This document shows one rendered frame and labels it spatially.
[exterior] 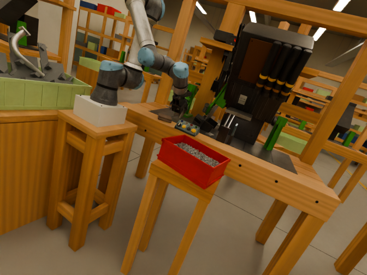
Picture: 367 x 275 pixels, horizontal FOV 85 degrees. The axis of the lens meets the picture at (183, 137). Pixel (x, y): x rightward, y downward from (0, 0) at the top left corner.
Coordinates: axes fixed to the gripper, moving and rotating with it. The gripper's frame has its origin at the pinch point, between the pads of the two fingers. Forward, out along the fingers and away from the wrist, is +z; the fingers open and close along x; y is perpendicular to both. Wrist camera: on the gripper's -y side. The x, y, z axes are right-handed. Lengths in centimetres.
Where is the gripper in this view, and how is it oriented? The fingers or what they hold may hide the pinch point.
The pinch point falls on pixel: (180, 115)
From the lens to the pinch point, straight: 124.7
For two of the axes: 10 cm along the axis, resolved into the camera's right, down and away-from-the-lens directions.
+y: -4.7, 6.8, -5.6
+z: -0.5, 6.2, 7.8
